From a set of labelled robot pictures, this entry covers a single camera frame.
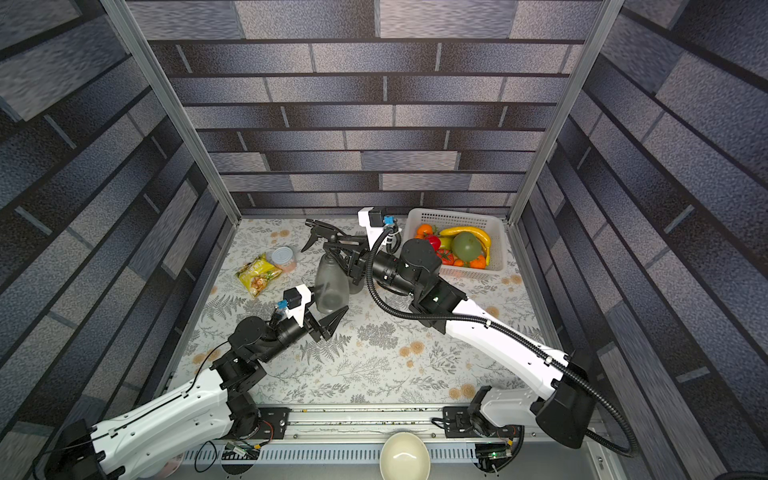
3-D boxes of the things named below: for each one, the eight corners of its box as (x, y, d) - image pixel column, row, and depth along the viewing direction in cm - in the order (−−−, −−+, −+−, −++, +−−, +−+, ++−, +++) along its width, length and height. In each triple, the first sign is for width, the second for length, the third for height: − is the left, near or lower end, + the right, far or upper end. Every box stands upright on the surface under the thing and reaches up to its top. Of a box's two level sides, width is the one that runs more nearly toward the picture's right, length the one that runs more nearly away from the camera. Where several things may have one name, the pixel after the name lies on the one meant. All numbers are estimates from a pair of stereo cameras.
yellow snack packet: (239, 280, 104) (233, 273, 100) (268, 260, 109) (264, 253, 105) (254, 298, 99) (249, 291, 95) (284, 276, 105) (280, 269, 101)
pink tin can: (273, 274, 105) (267, 265, 101) (278, 255, 111) (274, 246, 106) (293, 274, 105) (289, 265, 101) (298, 256, 111) (294, 246, 106)
